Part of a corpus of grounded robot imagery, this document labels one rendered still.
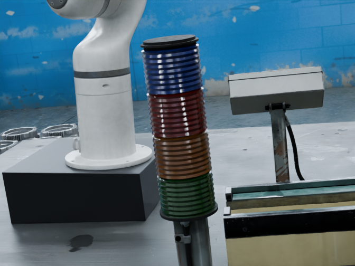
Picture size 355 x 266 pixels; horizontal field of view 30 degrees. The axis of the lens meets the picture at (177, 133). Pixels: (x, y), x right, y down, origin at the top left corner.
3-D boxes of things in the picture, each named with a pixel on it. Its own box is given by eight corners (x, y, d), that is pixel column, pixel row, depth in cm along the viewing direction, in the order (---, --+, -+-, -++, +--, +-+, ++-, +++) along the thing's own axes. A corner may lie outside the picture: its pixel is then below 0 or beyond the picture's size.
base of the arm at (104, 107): (51, 170, 138) (42, 82, 134) (83, 147, 156) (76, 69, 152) (139, 170, 134) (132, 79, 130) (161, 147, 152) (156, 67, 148)
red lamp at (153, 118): (209, 121, 73) (205, 81, 71) (206, 135, 67) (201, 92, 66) (155, 126, 73) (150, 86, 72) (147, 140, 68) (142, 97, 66)
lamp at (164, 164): (213, 161, 74) (209, 121, 73) (211, 178, 68) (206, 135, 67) (160, 165, 74) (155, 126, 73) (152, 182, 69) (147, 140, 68)
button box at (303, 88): (323, 107, 124) (319, 83, 126) (325, 89, 118) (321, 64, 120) (231, 115, 126) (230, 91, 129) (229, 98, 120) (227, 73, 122)
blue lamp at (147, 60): (205, 81, 71) (201, 39, 70) (201, 92, 66) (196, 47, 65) (150, 86, 72) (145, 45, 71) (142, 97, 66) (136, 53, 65)
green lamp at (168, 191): (217, 199, 75) (213, 161, 74) (215, 219, 69) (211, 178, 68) (165, 202, 75) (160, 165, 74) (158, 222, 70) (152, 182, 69)
